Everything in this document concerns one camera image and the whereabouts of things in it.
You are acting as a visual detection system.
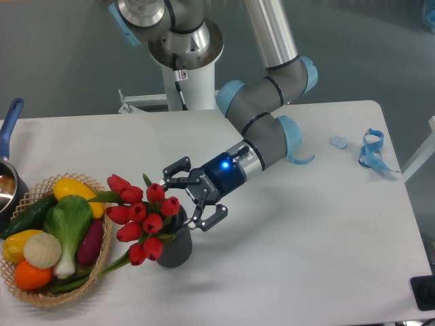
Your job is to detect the green cucumber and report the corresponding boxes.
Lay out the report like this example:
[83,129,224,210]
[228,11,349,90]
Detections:
[1,194,58,240]

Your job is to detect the green bok choy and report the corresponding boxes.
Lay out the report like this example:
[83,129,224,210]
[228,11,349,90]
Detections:
[43,195,92,279]

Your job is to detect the black device at edge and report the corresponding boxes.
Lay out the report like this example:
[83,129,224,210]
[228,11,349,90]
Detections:
[410,275,434,311]

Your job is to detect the yellow bell pepper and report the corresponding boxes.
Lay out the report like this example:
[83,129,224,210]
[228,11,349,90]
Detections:
[2,230,43,264]

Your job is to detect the woven wicker basket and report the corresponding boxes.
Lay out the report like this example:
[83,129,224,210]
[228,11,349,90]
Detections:
[1,175,113,307]

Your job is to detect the white garlic bulb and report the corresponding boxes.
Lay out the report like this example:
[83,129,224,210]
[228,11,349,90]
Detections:
[23,232,62,269]

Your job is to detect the blue handled saucepan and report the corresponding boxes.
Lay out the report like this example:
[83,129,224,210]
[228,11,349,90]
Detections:
[1,98,29,231]

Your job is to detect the blue ribbon strap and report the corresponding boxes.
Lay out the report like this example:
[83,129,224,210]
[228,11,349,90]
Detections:
[358,128,401,175]

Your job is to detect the orange tangerine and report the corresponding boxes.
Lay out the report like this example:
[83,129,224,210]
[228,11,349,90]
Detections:
[14,261,52,290]

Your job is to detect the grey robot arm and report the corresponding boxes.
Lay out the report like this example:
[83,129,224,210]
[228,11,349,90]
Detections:
[109,1,318,231]

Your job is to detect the white frame at right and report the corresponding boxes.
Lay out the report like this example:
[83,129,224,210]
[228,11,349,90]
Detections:
[402,116,434,183]

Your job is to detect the red tulip bouquet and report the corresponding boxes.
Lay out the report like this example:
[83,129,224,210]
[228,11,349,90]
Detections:
[88,174,186,276]

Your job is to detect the dark grey ribbed vase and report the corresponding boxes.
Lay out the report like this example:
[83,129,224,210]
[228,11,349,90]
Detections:
[157,206,192,268]

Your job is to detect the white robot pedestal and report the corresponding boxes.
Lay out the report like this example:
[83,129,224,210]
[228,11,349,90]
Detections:
[117,64,243,114]

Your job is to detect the curled blue ribbon strip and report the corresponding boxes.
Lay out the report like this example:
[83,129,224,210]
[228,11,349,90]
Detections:
[287,154,315,165]

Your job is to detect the pale blue bottle cap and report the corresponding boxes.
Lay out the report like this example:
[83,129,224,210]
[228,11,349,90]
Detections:
[330,136,348,149]

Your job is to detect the purple sweet potato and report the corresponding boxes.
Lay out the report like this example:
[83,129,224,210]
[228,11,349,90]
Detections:
[77,219,103,266]

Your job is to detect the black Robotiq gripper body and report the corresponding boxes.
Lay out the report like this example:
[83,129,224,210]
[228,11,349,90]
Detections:
[186,152,245,205]

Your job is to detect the green pea pods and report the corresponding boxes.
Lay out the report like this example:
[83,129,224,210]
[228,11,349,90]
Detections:
[48,269,91,295]

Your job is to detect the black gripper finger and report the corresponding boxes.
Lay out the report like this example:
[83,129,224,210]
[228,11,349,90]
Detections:
[185,188,228,232]
[160,156,201,189]

